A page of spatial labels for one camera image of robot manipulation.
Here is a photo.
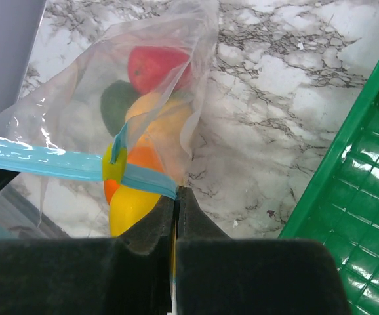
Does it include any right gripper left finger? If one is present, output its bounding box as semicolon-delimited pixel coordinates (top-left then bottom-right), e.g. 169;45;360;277
0;197;175;314

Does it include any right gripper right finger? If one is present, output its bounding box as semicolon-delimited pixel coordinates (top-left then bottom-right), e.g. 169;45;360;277
176;188;351;314

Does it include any yellow lemon front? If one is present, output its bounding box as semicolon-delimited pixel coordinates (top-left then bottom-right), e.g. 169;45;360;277
109;186;161;237

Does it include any orange fruit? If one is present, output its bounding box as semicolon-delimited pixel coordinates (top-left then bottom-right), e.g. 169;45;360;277
104;145;164;204

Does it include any clear zip top bag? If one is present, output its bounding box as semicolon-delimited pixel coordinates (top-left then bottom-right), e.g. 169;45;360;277
0;1;219;239

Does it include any green avocado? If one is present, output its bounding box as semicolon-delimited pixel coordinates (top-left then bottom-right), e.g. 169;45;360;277
100;80;140;137

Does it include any red apple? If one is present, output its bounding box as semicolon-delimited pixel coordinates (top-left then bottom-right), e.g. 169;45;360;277
127;46;190;95

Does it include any peach fruit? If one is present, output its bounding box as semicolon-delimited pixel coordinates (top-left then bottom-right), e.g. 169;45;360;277
127;90;193;186

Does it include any green plastic bin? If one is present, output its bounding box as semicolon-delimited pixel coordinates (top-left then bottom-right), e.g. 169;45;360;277
280;61;379;314

